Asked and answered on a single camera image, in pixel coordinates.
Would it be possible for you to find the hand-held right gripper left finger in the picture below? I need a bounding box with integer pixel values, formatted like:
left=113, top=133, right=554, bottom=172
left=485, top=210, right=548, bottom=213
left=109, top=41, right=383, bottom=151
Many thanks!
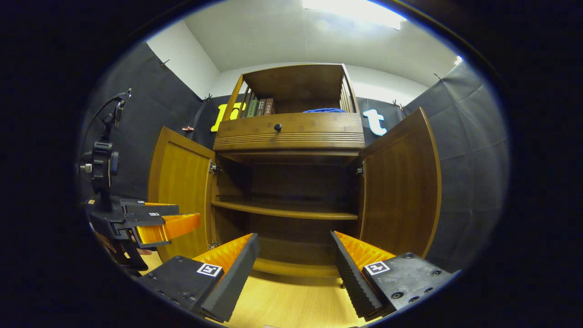
left=137, top=233, right=261, bottom=323

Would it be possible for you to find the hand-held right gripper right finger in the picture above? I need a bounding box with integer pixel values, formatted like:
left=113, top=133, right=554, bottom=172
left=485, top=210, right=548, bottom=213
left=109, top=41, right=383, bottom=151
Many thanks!
left=330, top=230, right=456, bottom=322

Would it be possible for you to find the wooden cabinet door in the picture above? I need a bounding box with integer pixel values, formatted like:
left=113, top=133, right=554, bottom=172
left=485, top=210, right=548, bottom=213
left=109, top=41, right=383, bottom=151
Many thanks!
left=358, top=107, right=442, bottom=259
left=147, top=126, right=217, bottom=262

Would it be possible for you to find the wooden inner shelf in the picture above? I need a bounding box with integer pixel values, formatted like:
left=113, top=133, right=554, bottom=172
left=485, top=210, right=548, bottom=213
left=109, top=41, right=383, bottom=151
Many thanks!
left=212, top=199, right=359, bottom=221

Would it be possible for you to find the wooden drawer with black knob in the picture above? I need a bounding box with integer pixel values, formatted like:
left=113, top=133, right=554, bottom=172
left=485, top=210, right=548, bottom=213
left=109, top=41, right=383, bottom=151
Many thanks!
left=213, top=112, right=366, bottom=152

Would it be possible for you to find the large ceiling light panel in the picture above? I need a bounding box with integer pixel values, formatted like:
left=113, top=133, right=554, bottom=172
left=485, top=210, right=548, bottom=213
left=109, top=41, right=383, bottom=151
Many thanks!
left=303, top=0, right=408, bottom=30

